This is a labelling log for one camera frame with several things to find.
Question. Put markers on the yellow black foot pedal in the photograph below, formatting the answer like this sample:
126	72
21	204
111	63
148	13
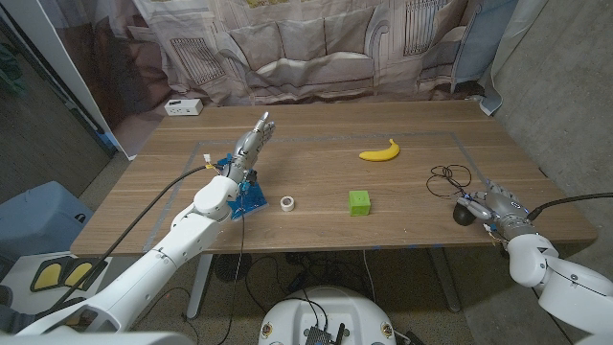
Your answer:
48	277
79	274

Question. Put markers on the blue snack bag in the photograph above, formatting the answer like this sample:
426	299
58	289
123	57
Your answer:
254	199

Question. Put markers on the blue plastic bin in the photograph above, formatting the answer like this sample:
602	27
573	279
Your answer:
38	220

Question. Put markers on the yellow toy banana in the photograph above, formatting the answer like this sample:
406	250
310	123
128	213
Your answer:
380	155

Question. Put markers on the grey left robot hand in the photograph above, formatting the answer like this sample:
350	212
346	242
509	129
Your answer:
249	153

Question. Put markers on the green cube block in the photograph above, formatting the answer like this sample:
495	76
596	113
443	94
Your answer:
359	203

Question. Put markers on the white tape roll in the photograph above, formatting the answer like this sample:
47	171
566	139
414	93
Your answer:
287	209

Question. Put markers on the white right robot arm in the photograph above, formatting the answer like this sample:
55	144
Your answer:
574	287

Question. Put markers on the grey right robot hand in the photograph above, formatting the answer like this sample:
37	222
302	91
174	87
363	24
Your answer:
503	208

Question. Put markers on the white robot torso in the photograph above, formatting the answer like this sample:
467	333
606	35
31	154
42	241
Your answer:
330	306

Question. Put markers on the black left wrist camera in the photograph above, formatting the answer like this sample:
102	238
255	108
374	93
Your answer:
249	178

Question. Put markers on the white power strip box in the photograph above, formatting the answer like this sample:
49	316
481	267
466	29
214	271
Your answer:
184	108

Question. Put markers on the black computer mouse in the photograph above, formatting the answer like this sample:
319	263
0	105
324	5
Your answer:
462	216

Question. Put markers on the white floor board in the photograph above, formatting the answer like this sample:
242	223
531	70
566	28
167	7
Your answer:
19	273

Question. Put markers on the white metal table leg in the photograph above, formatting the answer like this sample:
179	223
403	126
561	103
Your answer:
198	287
445	282

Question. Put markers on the black floor fan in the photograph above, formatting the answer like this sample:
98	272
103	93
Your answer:
232	268

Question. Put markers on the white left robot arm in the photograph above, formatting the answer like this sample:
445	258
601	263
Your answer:
158	261

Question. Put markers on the printed sofa backdrop cloth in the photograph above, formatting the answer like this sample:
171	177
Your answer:
306	48

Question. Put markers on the white backdrop frame panel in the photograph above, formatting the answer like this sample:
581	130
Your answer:
61	62

